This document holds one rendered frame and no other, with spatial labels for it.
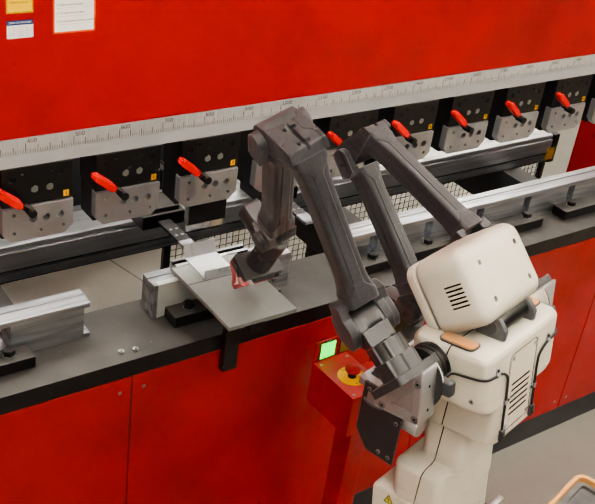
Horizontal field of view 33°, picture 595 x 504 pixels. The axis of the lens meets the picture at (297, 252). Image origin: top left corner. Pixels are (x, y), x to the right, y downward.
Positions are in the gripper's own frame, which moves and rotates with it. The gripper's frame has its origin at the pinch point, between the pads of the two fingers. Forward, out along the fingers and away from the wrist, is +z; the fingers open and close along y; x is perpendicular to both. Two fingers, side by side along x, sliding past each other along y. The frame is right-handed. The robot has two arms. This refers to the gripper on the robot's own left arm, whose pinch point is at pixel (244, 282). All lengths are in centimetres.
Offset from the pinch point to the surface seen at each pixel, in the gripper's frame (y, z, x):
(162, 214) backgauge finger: 1.3, 19.1, -31.2
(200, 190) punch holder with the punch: 5.3, -8.7, -20.6
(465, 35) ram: -69, -34, -35
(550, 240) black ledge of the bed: -112, 15, 6
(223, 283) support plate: 1.8, 5.8, -3.3
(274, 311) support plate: -2.8, -1.5, 9.3
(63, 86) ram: 38, -33, -35
